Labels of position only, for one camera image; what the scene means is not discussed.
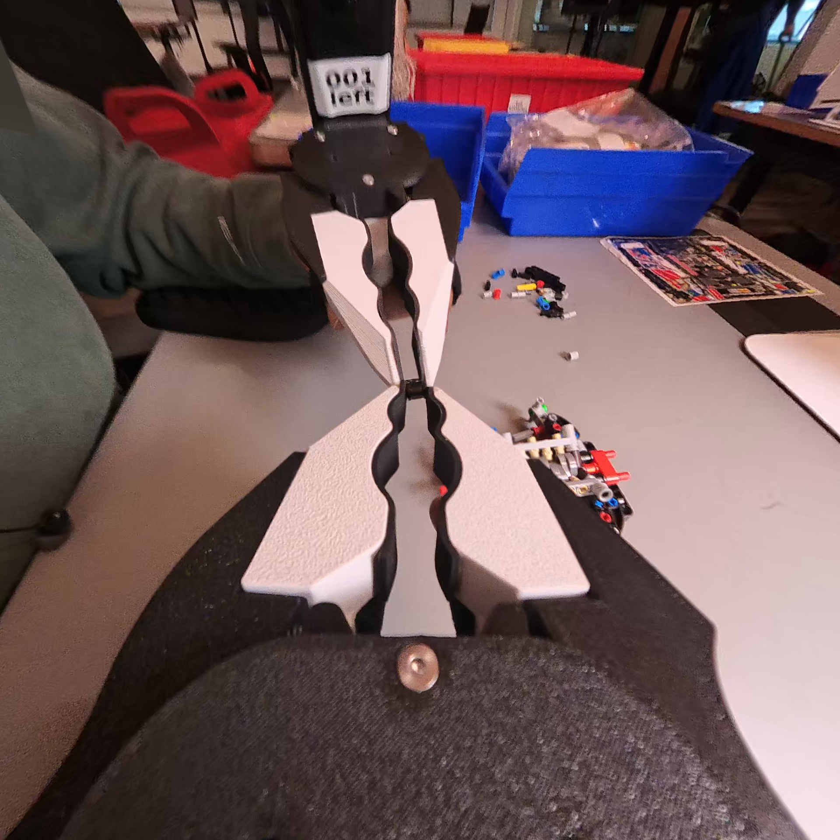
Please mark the lego instruction booklet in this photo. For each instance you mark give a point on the lego instruction booklet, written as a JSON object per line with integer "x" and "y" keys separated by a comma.
{"x": 709, "y": 269}

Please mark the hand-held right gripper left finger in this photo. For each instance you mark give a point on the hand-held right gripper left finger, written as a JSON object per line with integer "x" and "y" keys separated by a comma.
{"x": 315, "y": 525}

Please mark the yellow plastic bin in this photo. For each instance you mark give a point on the yellow plastic bin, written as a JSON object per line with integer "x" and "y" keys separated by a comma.
{"x": 463, "y": 46}

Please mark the large blue plastic bin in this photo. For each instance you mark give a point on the large blue plastic bin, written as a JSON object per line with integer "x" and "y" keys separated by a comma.
{"x": 610, "y": 190}

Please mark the blue box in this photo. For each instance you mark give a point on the blue box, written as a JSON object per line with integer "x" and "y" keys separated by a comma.
{"x": 806, "y": 90}

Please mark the small black lego piece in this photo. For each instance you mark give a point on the small black lego piece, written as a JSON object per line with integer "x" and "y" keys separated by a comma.
{"x": 413, "y": 389}

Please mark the partly built lego model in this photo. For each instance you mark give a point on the partly built lego model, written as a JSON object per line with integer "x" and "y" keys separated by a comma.
{"x": 577, "y": 466}

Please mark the small blue plastic bin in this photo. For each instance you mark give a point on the small blue plastic bin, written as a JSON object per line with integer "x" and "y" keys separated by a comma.
{"x": 453, "y": 138}

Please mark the red plastic bin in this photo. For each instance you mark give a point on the red plastic bin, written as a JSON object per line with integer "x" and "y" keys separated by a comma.
{"x": 525, "y": 85}

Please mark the white lamp base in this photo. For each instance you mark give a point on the white lamp base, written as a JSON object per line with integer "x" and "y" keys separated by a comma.
{"x": 800, "y": 374}

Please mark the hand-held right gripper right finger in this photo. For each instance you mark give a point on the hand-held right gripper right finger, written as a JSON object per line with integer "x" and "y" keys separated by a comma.
{"x": 512, "y": 525}

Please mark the red plastic container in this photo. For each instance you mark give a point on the red plastic container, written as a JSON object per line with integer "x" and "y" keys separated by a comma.
{"x": 164, "y": 128}
{"x": 236, "y": 102}

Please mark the clear bag of lego parts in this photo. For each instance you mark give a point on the clear bag of lego parts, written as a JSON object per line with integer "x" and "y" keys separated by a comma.
{"x": 590, "y": 124}

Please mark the person's left forearm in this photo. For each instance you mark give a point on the person's left forearm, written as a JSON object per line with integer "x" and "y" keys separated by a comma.
{"x": 131, "y": 203}

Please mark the person's green jacket torso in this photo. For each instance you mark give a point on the person's green jacket torso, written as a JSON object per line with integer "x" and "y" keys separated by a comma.
{"x": 46, "y": 394}

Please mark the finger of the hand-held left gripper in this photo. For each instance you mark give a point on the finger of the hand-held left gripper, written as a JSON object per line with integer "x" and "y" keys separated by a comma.
{"x": 430, "y": 262}
{"x": 344, "y": 275}

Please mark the wooden desk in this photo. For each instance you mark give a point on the wooden desk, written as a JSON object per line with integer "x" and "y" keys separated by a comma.
{"x": 781, "y": 121}

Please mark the pile of loose lego parts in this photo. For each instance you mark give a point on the pile of loose lego parts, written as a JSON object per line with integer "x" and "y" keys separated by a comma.
{"x": 535, "y": 289}

